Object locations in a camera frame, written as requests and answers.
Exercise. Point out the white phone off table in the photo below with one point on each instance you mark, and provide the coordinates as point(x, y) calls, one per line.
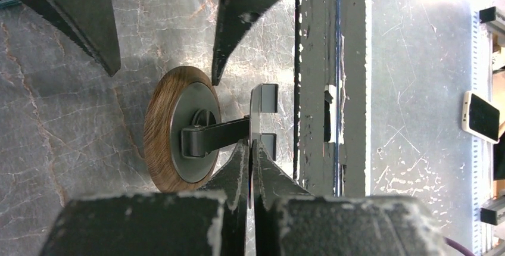
point(480, 118)

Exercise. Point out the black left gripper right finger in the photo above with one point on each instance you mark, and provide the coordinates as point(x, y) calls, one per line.
point(291, 221)

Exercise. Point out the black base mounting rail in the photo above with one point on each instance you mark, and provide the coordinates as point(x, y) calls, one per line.
point(329, 97)

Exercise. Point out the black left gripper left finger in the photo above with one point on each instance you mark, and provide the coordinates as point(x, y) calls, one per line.
point(208, 221)

